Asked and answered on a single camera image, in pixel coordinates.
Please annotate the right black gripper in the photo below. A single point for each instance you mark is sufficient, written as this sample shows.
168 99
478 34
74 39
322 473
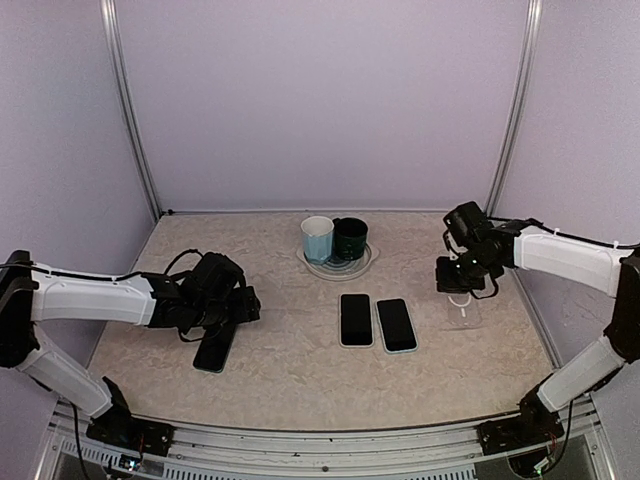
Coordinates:
446 283

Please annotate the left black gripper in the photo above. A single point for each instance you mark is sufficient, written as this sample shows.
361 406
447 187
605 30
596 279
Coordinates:
247 305

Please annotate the clear magsafe phone case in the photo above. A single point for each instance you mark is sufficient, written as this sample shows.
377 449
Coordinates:
462 312

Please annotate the black phone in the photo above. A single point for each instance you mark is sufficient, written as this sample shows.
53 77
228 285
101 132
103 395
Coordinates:
214 348
356 320

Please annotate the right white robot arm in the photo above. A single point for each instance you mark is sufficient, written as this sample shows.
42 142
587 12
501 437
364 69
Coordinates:
480 252

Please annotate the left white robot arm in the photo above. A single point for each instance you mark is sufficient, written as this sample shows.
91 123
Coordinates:
213 296

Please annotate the clear round plate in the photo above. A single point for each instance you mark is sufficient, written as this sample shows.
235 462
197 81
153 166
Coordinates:
341 271

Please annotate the light blue white mug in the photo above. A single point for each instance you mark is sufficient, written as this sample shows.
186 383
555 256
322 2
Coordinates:
317 234

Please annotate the dark green mug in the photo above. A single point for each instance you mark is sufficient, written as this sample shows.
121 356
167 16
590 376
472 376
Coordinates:
349 238

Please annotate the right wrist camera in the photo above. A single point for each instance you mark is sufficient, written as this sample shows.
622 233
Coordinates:
468 224

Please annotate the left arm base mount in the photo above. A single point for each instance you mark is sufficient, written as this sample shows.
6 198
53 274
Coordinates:
142 436

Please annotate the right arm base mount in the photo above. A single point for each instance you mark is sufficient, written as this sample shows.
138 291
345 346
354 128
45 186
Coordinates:
520 431

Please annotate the aluminium front rail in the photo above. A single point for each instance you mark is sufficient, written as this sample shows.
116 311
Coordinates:
446 451

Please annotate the right aluminium corner post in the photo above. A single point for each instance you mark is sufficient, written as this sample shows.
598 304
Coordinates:
517 106

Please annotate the aluminium corner post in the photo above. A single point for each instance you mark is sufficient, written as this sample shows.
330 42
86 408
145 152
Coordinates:
517 106
111 28

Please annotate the left aluminium corner post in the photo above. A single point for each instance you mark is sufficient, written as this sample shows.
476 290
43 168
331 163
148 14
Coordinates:
111 28

